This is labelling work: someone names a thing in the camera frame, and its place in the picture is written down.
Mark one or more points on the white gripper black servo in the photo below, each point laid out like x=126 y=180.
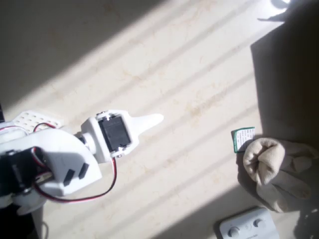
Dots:
x=115 y=133

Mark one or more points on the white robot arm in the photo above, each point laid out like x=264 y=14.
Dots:
x=64 y=147

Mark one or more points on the green bordered paper label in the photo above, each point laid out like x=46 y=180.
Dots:
x=239 y=139

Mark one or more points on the white perforated plate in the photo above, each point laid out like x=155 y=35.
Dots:
x=30 y=118

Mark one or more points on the white device with round knobs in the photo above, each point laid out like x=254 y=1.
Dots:
x=246 y=224

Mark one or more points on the black object at picture edge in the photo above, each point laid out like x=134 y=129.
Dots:
x=1 y=112

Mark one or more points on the black flat object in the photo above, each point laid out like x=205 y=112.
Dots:
x=15 y=229

